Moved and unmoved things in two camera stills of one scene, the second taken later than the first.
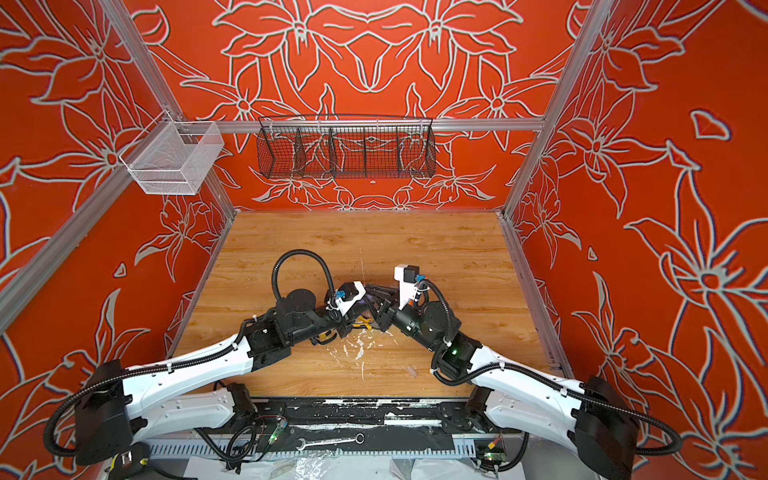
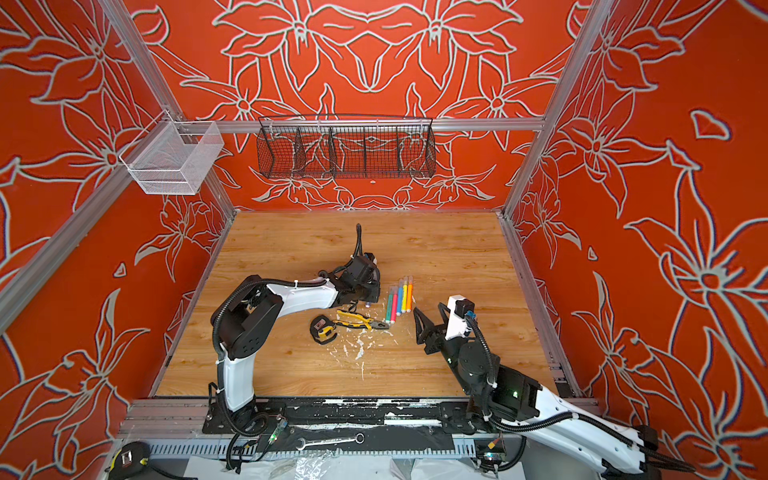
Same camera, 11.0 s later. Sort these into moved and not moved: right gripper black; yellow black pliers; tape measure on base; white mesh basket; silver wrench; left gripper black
Moved: right gripper black; left gripper black
Not moved: yellow black pliers; white mesh basket; tape measure on base; silver wrench
